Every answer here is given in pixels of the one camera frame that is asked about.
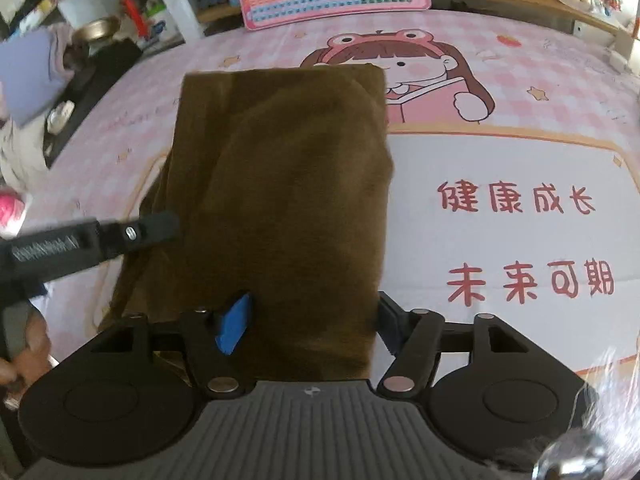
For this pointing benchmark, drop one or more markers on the person's left hand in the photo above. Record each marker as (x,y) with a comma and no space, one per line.
(33,361)

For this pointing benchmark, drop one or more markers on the pink checkered cartoon table mat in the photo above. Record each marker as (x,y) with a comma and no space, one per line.
(512,239)

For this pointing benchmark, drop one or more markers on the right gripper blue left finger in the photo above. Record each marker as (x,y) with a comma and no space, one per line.
(233,322)

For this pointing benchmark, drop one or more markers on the brown velvet garment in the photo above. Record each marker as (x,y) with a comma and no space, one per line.
(280,180)

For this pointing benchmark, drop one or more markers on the lavender folded cloth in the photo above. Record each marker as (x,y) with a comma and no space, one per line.
(33,74)

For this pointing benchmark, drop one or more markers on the white tub green lid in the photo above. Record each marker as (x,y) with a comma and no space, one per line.
(156,20)

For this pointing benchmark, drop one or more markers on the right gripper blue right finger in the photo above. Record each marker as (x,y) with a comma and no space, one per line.
(394,324)

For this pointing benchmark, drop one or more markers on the brass bowl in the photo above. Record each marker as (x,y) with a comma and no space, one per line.
(98,30)

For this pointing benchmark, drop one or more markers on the cream white garment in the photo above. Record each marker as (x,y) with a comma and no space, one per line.
(22,157)

